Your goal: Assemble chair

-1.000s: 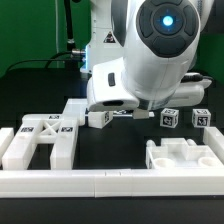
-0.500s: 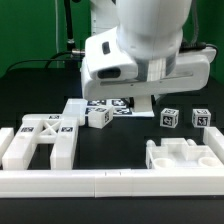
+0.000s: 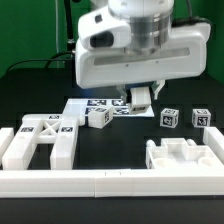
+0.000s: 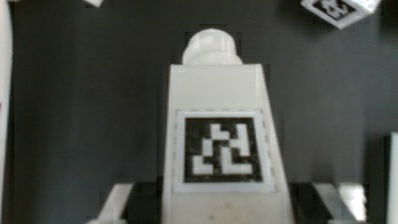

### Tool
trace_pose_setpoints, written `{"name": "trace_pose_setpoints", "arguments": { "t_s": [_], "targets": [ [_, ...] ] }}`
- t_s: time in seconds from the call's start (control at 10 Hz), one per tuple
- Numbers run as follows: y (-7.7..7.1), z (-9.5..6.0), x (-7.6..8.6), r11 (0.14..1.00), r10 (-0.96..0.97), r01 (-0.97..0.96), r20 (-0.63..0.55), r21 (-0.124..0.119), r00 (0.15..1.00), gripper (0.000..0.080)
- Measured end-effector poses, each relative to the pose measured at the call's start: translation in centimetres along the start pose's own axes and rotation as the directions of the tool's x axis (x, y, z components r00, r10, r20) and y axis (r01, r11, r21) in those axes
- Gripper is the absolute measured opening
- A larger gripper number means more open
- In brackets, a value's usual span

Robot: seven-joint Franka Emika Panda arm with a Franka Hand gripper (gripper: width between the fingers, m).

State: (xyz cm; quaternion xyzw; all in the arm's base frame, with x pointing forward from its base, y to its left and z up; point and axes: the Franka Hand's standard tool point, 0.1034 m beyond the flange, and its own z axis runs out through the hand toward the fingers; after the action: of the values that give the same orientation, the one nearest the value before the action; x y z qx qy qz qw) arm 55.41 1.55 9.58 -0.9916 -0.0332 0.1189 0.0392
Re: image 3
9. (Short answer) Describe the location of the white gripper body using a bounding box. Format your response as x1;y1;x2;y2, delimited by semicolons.
76;23;211;89

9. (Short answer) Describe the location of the white chair seat plate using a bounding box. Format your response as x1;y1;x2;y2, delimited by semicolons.
145;138;224;169

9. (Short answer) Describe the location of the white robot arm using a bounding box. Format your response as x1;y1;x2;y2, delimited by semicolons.
75;0;211;89

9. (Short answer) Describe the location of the white tagged chair nut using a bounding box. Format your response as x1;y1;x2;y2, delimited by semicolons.
160;108;179;128

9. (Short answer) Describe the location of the white marker base sheet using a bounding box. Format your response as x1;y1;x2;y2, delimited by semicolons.
62;97;156;118

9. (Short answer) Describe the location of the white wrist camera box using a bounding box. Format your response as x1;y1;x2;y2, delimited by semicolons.
78;6;131;50

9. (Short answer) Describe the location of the black cable bundle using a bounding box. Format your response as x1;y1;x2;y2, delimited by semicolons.
6;0;81;73

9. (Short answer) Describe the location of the white chair back frame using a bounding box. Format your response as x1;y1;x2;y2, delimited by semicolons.
0;114;85;170

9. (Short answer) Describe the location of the white U-shaped fence frame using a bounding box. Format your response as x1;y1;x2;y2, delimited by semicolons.
0;127;224;198

